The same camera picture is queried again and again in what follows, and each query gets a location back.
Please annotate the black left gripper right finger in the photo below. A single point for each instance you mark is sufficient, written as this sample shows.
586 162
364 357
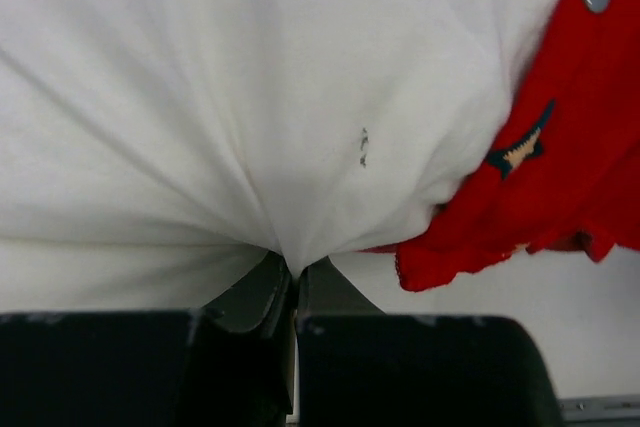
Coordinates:
362 367

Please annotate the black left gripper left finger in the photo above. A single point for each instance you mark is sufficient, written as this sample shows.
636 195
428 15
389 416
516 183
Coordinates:
227 363

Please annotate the white pillow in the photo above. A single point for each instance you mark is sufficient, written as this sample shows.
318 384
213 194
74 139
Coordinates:
153 150

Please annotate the red printed pillowcase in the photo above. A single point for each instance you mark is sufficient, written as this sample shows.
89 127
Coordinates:
518 131

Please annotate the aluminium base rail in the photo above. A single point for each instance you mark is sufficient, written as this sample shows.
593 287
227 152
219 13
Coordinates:
606 411

